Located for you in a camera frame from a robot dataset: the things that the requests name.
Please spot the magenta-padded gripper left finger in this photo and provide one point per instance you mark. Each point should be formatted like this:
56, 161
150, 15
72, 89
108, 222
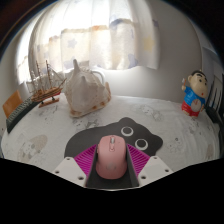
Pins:
68, 168

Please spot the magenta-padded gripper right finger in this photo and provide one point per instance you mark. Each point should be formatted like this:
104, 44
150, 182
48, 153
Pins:
155, 168

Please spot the pink computer mouse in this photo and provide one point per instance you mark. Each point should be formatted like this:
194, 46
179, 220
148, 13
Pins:
111, 156

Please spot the grey cat-shaped mouse pad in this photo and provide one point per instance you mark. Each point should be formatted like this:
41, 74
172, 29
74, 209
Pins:
90, 136

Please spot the white printed tablecloth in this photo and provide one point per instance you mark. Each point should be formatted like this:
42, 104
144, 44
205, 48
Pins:
43, 133

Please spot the black keyboard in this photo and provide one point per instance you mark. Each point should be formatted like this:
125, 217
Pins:
21, 115

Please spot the large white conch shell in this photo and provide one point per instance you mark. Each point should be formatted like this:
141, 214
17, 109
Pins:
86, 91

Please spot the wooden model sailing ship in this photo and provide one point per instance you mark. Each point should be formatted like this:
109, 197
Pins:
45, 91

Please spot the cartoon boy figurine clock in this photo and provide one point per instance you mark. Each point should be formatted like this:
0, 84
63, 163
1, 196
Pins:
195, 95

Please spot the orange wooden chair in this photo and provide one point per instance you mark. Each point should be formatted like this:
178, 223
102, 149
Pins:
11, 103

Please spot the white star-print curtain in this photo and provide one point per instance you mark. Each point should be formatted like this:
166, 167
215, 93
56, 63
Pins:
100, 36

